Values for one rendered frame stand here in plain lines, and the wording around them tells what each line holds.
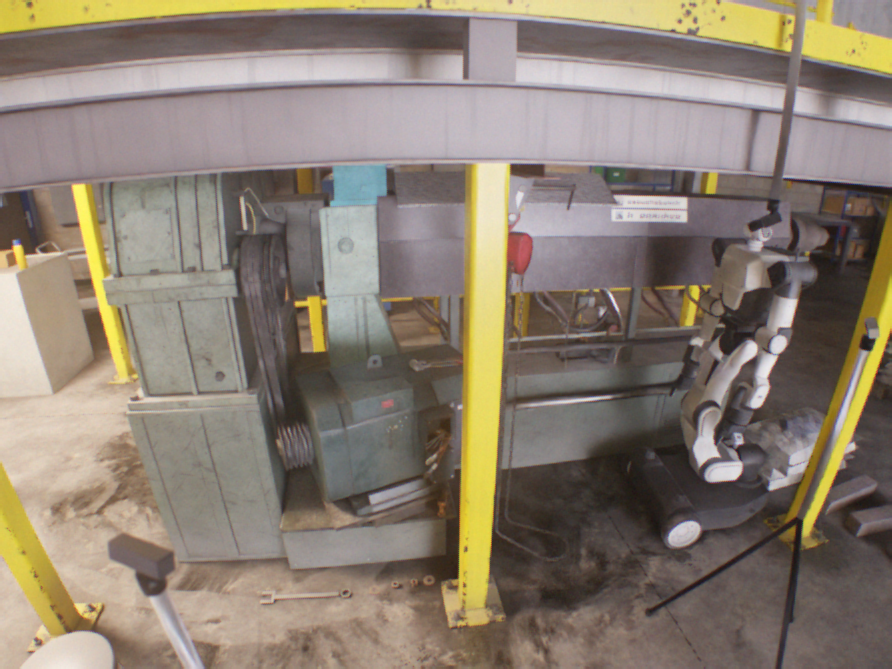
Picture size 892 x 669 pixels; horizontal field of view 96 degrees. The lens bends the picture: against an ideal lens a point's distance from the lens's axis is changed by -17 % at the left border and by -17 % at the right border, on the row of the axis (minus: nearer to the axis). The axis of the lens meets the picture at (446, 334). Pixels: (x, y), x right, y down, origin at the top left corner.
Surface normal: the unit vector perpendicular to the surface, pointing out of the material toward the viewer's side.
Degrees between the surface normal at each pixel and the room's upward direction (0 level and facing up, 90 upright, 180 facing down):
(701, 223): 78
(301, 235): 70
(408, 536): 90
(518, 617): 0
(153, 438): 90
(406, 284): 90
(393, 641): 0
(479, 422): 90
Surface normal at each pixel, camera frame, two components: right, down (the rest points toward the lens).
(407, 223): 0.16, 0.18
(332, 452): 0.48, 0.33
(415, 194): 0.08, -0.61
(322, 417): 0.33, -0.42
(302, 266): 0.16, 0.58
